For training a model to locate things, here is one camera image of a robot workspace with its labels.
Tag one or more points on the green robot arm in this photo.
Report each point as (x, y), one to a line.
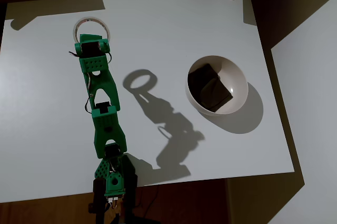
(105, 124)

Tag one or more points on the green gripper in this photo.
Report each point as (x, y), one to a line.
(90, 38)

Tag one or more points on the white bowl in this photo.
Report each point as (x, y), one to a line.
(234, 76)

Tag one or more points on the white tape roll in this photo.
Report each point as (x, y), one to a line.
(76, 27)

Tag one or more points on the black folded cloth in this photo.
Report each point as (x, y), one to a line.
(208, 87)

